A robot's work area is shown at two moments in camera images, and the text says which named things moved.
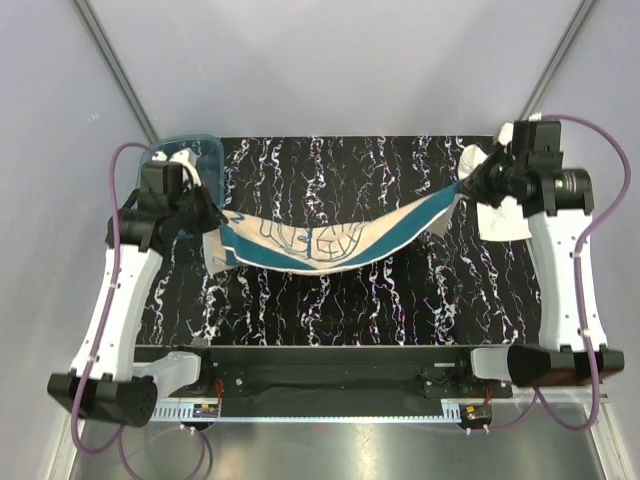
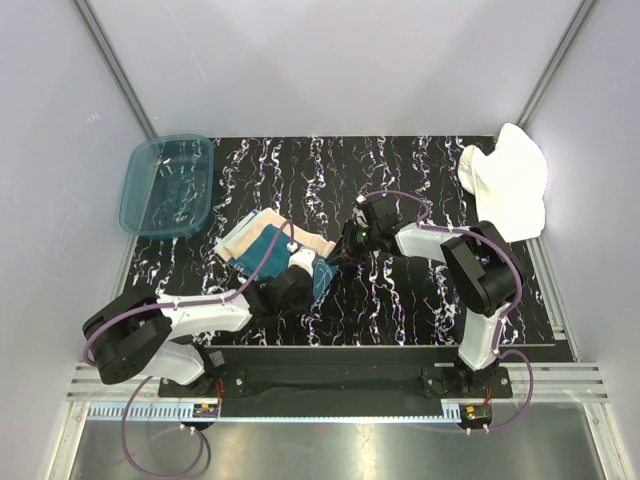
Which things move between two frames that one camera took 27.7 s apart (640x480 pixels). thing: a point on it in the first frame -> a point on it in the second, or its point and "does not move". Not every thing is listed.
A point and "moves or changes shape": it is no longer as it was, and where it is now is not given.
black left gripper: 214,218 -> 308,300
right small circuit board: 476,413 does not move
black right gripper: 474,186 -> 344,252
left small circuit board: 202,410 does not move
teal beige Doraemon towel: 260,244 moves or changes shape
